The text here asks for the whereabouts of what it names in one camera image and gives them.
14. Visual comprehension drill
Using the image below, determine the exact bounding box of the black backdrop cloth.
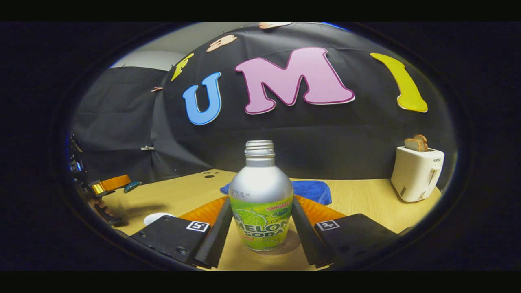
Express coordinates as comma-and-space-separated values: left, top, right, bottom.
71, 22, 457, 190

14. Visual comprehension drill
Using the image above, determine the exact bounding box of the white toaster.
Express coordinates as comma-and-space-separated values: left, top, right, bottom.
391, 146, 445, 203

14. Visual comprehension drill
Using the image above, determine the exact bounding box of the silver green-label water bottle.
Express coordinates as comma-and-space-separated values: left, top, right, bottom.
228, 140, 294, 252

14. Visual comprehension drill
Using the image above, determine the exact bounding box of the blue towel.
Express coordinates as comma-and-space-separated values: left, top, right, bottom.
220, 180, 332, 205

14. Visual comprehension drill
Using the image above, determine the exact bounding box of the white and teal teacup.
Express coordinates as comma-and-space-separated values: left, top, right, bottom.
143, 212, 175, 227

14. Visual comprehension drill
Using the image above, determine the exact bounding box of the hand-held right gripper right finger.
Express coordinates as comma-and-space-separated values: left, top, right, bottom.
291, 195, 401, 269

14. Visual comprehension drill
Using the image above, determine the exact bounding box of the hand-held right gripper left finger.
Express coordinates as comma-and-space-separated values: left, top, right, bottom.
130, 197, 233, 270

